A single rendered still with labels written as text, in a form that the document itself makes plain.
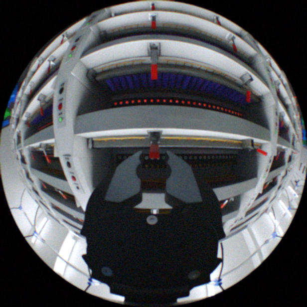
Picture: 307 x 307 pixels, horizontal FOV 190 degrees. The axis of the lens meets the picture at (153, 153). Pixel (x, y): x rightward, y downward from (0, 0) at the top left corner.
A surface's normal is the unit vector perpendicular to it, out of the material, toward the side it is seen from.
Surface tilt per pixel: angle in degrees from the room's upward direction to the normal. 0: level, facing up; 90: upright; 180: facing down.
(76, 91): 90
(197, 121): 111
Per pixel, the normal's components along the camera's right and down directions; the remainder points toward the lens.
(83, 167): 1.00, 0.00
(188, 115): -0.02, 0.00
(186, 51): 0.00, 1.00
